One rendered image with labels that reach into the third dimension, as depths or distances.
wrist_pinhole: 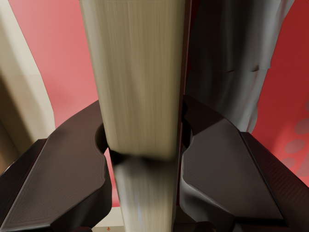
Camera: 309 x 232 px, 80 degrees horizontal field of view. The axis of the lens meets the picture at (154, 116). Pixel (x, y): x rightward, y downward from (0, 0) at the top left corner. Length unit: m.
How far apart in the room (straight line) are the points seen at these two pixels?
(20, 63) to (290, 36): 0.22
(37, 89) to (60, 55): 0.04
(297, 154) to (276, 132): 0.05
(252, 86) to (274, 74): 0.02
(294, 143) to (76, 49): 0.25
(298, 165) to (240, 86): 0.15
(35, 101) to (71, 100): 0.03
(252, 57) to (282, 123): 0.09
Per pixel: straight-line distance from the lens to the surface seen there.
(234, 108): 0.19
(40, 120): 0.22
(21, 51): 0.19
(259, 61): 0.19
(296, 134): 0.26
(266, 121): 0.23
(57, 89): 0.19
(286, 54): 0.20
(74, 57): 0.17
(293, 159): 0.29
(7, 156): 0.25
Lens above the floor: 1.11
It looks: 57 degrees down
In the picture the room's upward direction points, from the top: 176 degrees clockwise
